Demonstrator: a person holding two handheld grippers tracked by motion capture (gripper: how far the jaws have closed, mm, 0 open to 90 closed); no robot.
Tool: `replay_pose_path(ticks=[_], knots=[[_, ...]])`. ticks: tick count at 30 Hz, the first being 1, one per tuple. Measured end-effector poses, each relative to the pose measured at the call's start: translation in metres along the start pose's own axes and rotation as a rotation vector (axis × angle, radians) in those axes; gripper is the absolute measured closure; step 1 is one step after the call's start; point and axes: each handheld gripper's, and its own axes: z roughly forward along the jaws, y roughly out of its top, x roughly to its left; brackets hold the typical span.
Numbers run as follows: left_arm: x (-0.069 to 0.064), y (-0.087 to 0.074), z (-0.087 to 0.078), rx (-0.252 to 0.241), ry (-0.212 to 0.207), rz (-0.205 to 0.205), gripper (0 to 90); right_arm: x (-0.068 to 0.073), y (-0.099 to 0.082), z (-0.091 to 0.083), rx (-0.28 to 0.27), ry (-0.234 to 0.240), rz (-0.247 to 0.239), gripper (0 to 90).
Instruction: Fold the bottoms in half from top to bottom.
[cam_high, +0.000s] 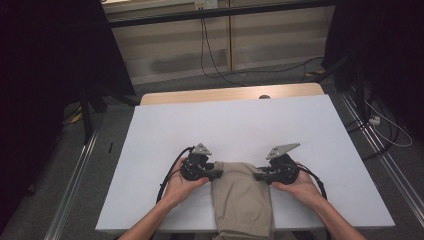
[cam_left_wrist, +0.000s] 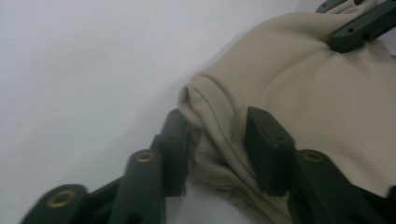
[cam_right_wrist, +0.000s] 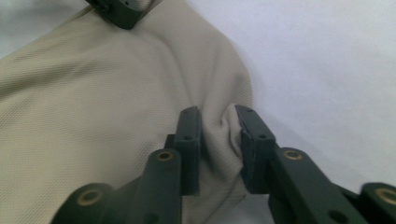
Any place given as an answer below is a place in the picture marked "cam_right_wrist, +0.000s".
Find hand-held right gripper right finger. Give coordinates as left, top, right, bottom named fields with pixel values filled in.
left=233, top=104, right=369, bottom=224

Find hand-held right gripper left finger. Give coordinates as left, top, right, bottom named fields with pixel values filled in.
left=135, top=105, right=204, bottom=224

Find beige pants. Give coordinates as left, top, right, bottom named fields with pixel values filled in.
left=0, top=0, right=255, bottom=224

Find white table cover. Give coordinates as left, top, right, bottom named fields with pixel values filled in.
left=0, top=0, right=396, bottom=224

